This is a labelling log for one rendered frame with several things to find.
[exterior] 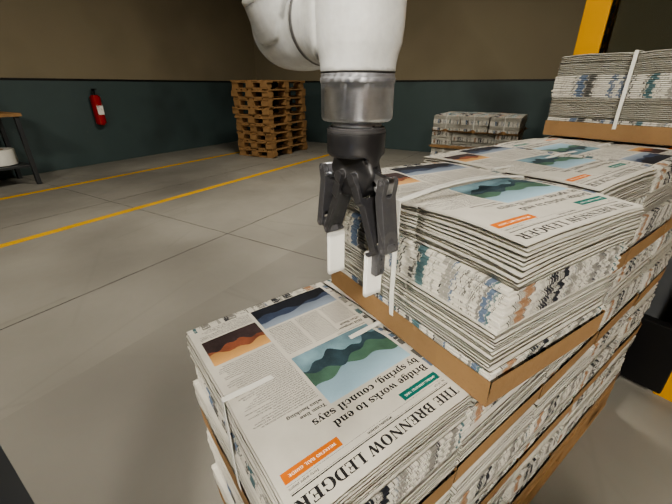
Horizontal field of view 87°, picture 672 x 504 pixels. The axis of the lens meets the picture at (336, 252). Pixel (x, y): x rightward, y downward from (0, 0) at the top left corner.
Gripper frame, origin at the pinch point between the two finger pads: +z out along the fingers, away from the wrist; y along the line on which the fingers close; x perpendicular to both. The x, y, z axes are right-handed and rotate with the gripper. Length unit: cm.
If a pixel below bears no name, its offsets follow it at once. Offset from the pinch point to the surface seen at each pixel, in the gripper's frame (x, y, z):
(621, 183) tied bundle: -44.3, -18.1, -9.6
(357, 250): -6.2, 6.3, 1.4
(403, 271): -5.7, -5.0, 0.6
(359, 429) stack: 10.5, -14.3, 13.1
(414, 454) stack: 4.9, -18.7, 17.5
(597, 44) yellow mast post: -147, 30, -40
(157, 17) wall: -172, 762, -137
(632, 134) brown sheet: -94, -5, -13
